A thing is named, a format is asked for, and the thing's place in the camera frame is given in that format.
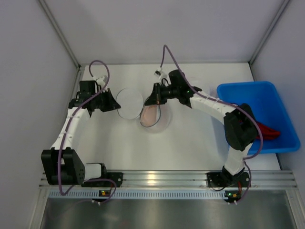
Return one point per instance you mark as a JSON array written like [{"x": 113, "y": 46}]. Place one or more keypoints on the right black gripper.
[{"x": 158, "y": 93}]

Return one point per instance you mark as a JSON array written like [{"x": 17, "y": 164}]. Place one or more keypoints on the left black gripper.
[{"x": 103, "y": 100}]

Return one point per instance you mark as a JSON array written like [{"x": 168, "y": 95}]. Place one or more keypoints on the pink beige bra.
[{"x": 150, "y": 116}]

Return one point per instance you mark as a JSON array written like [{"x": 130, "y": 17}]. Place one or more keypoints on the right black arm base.
[{"x": 223, "y": 179}]

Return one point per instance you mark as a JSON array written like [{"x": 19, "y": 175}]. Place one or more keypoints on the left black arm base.
[{"x": 112, "y": 179}]

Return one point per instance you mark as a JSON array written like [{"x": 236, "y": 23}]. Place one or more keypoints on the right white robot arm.
[{"x": 240, "y": 126}]

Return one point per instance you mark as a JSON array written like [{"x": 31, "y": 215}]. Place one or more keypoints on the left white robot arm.
[{"x": 61, "y": 163}]

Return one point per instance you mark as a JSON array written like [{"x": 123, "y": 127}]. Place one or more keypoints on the pink trimmed mesh laundry bag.
[{"x": 206, "y": 88}]

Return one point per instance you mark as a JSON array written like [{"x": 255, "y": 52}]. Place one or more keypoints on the red bra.
[{"x": 268, "y": 133}]

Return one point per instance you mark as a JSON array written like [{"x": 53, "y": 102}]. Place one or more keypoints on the blue plastic bin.
[{"x": 267, "y": 108}]

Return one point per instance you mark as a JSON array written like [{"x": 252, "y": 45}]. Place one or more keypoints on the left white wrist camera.
[{"x": 101, "y": 81}]

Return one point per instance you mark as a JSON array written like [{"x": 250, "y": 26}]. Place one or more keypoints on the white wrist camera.
[
  {"x": 101, "y": 81},
  {"x": 160, "y": 74}
]

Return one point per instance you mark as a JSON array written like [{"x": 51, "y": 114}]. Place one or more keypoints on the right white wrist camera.
[{"x": 160, "y": 74}]

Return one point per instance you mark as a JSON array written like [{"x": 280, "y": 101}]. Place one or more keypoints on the left aluminium frame post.
[{"x": 50, "y": 17}]

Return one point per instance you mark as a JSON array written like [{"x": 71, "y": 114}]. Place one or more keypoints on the aluminium frame post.
[
  {"x": 284, "y": 4},
  {"x": 50, "y": 17}
]

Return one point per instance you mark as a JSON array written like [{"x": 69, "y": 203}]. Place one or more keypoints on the aluminium front rail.
[{"x": 198, "y": 179}]

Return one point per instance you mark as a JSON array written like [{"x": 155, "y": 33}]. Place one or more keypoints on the slotted grey cable duct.
[{"x": 147, "y": 194}]

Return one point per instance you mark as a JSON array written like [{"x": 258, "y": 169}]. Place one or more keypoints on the right aluminium frame post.
[{"x": 284, "y": 4}]

